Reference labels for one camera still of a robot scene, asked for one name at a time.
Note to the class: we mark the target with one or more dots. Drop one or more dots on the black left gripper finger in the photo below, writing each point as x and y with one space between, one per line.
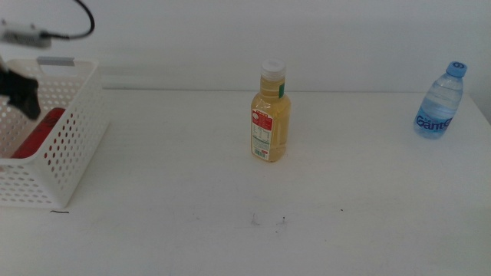
23 92

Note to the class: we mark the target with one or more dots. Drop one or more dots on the white perforated plastic basket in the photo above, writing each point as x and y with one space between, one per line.
82 115

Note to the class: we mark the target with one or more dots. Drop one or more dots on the clear water bottle blue cap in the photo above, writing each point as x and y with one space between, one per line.
439 107

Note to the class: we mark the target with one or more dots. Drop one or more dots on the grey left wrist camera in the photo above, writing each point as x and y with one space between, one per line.
21 35

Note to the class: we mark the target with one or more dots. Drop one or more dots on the yellow tea bottle white cap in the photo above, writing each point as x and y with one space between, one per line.
274 115

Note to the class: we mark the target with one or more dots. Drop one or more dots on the red packet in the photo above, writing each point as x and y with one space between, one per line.
38 134

